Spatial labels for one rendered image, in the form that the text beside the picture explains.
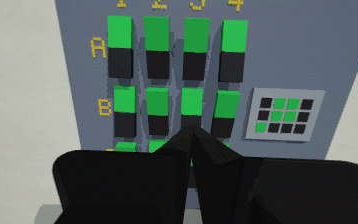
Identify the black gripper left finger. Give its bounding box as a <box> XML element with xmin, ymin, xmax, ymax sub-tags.
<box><xmin>53</xmin><ymin>125</ymin><xmax>193</xmax><ymax>224</ymax></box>

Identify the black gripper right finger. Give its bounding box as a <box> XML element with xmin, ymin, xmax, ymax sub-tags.
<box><xmin>192</xmin><ymin>125</ymin><xmax>358</xmax><ymax>224</ymax></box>

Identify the grey switch panel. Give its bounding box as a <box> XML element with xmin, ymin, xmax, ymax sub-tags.
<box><xmin>54</xmin><ymin>0</ymin><xmax>358</xmax><ymax>160</ymax></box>

